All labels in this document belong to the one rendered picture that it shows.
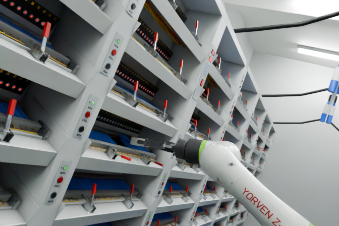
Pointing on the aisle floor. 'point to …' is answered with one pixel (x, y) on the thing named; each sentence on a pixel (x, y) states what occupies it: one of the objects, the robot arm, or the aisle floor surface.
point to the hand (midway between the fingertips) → (139, 142)
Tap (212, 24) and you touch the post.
